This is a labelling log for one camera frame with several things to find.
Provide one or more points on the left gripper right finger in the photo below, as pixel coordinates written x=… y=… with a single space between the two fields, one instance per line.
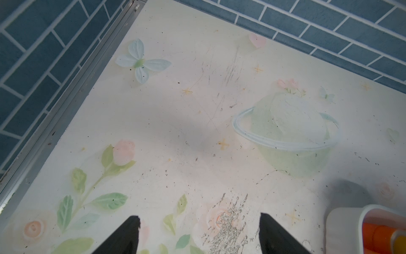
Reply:
x=274 y=239

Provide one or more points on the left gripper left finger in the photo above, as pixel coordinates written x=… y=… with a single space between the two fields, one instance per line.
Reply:
x=124 y=240

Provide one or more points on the white plastic storage box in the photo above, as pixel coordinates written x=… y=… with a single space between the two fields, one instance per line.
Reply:
x=344 y=226

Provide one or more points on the orange white tape roll top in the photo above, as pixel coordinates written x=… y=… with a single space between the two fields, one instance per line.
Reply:
x=377 y=238

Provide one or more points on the yellow tape roll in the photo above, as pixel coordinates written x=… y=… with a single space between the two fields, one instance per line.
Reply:
x=398 y=242

